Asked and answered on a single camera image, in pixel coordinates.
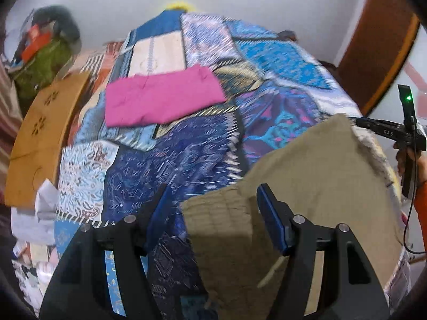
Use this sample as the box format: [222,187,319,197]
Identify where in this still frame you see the olive brown pants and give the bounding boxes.
[182,114,402,319]

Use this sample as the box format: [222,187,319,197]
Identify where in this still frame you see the orange sleeve forearm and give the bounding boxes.
[413,149,427,251]

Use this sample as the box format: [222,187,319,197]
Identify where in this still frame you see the person's right hand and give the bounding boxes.
[393,142,417,176]

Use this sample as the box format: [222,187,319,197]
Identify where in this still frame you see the white cabinet with stickers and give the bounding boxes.
[368,25,426,251]

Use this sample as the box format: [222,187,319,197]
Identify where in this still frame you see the brown wooden door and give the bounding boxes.
[337,0,420,115]

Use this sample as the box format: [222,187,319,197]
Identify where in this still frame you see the wooden cutout board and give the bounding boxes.
[4,71,90,209]

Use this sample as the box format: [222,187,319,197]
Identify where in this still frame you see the folded pink cloth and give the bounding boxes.
[105,65,227,127]

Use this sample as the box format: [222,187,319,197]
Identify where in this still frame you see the blue patchwork bedspread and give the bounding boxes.
[53,9,413,320]

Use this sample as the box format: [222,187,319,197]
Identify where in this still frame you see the striped pink curtain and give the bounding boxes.
[0,64,22,204]

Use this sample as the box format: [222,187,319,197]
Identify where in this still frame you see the green patterned storage bag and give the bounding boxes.
[11,38,72,115]

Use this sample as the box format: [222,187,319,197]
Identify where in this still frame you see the orange box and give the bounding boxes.
[21,24,53,63]

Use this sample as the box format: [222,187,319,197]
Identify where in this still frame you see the grey plush toy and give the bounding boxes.
[32,5,80,43]

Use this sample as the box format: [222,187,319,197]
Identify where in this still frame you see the yellow curved headboard pillow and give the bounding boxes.
[165,1,196,12]

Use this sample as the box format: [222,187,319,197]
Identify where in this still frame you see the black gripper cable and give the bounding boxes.
[402,119,426,256]

